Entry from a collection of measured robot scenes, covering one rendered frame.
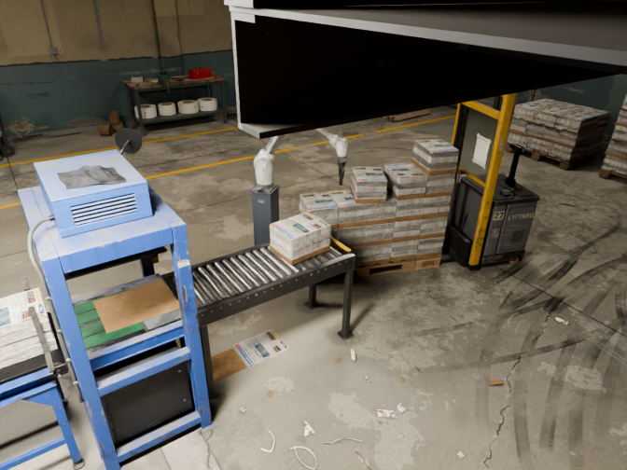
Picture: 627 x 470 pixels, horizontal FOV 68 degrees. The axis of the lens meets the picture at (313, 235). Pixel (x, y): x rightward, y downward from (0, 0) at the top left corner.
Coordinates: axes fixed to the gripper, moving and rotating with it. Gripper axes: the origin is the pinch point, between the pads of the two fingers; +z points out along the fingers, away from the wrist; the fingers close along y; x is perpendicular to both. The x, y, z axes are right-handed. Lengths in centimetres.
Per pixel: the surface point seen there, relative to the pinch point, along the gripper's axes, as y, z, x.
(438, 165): -18, -16, -89
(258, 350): -100, 99, 97
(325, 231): -89, 1, 41
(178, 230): -165, -52, 143
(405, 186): -18, 3, -58
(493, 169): -37, -15, -135
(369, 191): -17.6, 4.8, -22.8
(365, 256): -18, 76, -23
